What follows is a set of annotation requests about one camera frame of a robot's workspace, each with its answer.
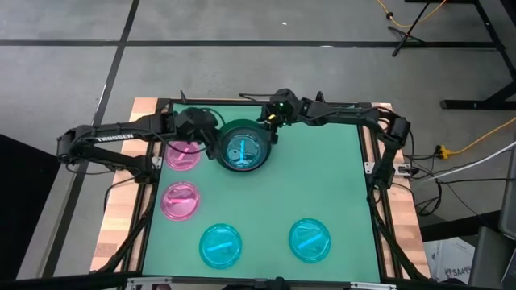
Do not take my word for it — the aluminium mount bar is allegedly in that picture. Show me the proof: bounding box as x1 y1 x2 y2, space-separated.
349 281 398 290
127 276 174 290

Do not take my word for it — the white cardboard box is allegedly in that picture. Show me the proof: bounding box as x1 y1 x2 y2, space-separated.
422 237 476 285

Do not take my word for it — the large dark green plate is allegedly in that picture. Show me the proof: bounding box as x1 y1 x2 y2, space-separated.
215 119 273 173

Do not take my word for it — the green table mat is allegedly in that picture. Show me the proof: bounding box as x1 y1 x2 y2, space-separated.
141 103 382 283

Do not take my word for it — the transparent pink plate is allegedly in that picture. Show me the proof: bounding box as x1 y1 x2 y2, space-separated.
164 139 202 172
160 180 202 222

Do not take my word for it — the black floor cable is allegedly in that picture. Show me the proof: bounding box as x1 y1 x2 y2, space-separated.
410 140 516 218

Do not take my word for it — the black desk frame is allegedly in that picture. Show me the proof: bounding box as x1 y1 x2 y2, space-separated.
405 0 516 110

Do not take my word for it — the yellow floor cable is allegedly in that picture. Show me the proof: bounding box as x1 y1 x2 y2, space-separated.
377 0 447 29

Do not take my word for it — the yellow extension cord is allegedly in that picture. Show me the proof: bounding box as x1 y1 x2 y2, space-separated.
435 116 516 159

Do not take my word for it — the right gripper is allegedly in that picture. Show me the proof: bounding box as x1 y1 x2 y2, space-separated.
257 89 302 145

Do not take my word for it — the white cable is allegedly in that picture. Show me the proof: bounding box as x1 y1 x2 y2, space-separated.
418 140 516 182

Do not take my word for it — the grey chair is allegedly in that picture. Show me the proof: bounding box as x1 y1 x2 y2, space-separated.
467 140 516 290

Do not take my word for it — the transparent blue plate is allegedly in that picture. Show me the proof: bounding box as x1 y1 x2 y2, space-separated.
288 217 332 264
198 223 243 270
222 130 267 168

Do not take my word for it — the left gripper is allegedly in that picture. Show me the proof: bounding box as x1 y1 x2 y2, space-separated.
176 107 222 160

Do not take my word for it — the black tripod stand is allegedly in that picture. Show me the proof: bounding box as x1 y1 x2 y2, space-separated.
387 0 432 57

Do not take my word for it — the black table frame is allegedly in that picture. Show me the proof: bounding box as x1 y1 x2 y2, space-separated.
96 90 431 290

